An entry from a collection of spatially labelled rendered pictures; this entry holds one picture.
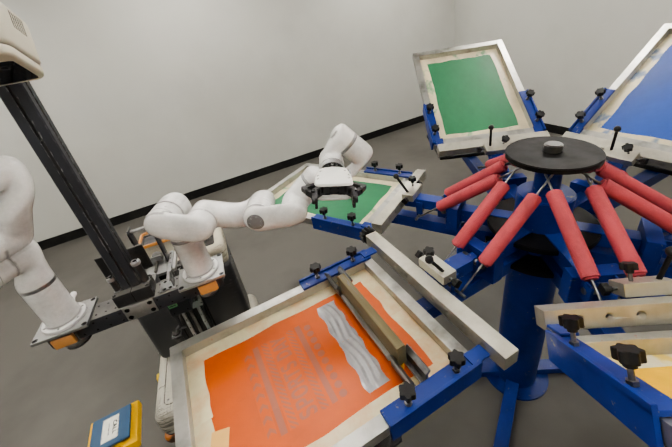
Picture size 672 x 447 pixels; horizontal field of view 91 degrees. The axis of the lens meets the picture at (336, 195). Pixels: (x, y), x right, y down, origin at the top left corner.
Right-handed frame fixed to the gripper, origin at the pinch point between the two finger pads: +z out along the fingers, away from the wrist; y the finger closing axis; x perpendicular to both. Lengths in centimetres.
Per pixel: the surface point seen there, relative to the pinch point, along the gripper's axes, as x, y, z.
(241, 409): -57, 28, 16
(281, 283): -156, 40, -138
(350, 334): -52, -4, -3
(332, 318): -53, 1, -10
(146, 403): -166, 115, -51
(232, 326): -55, 36, -11
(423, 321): -46, -27, -2
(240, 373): -58, 31, 5
